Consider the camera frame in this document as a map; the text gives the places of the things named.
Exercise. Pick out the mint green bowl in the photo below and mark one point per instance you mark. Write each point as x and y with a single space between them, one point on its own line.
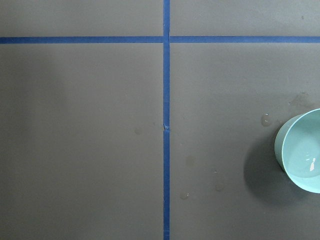
297 150

